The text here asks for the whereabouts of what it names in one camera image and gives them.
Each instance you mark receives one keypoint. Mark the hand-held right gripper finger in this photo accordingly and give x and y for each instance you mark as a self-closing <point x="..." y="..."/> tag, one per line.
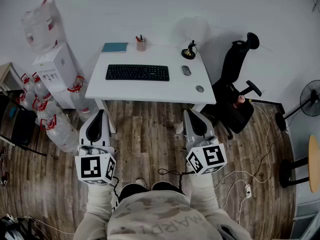
<point x="186" y="126"/>
<point x="208" y="130"/>

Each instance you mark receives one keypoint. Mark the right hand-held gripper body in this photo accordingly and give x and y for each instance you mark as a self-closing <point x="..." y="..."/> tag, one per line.
<point x="212" y="156"/>

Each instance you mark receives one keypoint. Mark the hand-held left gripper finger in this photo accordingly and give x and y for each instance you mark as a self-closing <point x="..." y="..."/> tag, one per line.
<point x="83" y="131"/>
<point x="107" y="134"/>

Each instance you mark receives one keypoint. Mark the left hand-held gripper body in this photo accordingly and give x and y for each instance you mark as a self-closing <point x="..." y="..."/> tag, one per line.
<point x="90" y="166"/>

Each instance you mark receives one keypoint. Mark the black keyboard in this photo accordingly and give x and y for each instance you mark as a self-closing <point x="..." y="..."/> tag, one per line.
<point x="137" y="72"/>

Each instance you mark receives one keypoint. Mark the person's left forearm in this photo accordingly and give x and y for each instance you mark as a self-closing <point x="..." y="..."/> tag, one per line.
<point x="98" y="201"/>

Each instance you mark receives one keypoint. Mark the person's right forearm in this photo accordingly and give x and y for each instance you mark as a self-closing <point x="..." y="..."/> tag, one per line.
<point x="202" y="191"/>

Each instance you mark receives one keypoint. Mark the cluster of clear water jugs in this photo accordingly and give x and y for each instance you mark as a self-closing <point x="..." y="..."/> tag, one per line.
<point x="62" y="136"/>

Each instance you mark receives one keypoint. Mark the black office chair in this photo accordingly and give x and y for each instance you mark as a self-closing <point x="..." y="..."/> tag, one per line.
<point x="232" y="94"/>

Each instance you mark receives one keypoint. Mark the person's left leg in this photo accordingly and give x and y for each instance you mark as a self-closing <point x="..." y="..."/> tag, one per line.
<point x="132" y="190"/>

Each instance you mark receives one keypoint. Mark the person's leg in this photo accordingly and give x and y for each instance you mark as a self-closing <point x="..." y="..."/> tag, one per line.
<point x="166" y="186"/>
<point x="132" y="190"/>

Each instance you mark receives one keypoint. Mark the white power strip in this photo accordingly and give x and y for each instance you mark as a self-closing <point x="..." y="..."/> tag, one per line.
<point x="248" y="191"/>

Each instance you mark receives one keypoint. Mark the person's right leg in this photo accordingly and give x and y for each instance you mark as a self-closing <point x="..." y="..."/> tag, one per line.
<point x="166" y="186"/>

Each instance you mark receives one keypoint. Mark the grey computer mouse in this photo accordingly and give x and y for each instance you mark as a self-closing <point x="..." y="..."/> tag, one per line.
<point x="186" y="70"/>

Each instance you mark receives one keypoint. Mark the black folding chair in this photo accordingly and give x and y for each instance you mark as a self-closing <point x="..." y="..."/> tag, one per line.
<point x="23" y="126"/>

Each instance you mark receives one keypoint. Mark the white cardboard box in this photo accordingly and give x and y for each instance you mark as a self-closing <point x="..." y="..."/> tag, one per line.
<point x="58" y="69"/>

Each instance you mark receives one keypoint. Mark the black gold white-shade desk lamp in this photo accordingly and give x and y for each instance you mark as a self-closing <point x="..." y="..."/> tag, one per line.
<point x="189" y="54"/>

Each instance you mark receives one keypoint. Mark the person's beige sweatshirt torso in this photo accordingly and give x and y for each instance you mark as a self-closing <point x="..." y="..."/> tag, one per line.
<point x="160" y="216"/>

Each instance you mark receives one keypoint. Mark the teal notebook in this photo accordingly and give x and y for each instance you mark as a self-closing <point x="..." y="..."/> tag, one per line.
<point x="114" y="47"/>

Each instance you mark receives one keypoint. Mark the red white black sneaker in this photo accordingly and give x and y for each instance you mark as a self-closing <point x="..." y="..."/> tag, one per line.
<point x="3" y="179"/>

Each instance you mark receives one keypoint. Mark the pink perforated pen cup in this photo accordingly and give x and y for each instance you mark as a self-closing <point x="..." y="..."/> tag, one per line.
<point x="141" y="46"/>

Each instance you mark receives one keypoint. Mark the beige wooden side table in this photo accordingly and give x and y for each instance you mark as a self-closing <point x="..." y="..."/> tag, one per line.
<point x="6" y="71"/>

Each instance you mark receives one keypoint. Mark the black pen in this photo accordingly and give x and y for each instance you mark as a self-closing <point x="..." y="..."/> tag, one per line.
<point x="141" y="38"/>

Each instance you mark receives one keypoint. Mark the red pen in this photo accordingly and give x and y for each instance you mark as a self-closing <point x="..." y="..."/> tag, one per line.
<point x="137" y="39"/>

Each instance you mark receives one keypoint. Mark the black white bag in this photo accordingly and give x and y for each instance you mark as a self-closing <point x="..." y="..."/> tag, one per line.
<point x="11" y="229"/>

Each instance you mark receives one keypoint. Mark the round wooden table black base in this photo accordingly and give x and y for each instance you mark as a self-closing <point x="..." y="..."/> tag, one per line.
<point x="314" y="164"/>

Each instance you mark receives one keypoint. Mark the black floor fan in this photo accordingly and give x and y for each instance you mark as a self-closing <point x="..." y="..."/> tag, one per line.
<point x="310" y="97"/>

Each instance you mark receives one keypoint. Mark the white grey furniture frame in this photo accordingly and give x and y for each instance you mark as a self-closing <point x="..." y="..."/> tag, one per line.
<point x="306" y="221"/>

